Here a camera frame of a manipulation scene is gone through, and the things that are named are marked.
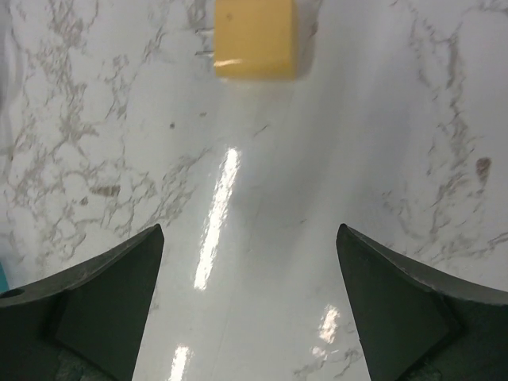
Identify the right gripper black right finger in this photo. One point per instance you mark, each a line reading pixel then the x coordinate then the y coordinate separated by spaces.
pixel 418 323

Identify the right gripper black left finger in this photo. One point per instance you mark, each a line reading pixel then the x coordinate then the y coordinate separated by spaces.
pixel 86 322

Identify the yellow plug adapter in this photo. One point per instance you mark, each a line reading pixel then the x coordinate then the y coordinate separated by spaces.
pixel 254 40

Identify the teal power strip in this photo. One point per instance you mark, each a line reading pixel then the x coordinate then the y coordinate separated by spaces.
pixel 3 281

